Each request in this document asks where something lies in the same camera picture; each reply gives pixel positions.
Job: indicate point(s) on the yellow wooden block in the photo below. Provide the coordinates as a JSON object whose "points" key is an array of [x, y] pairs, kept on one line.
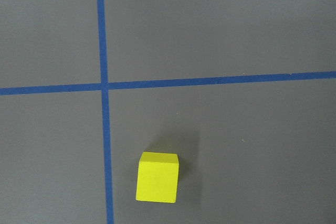
{"points": [[157, 178]]}

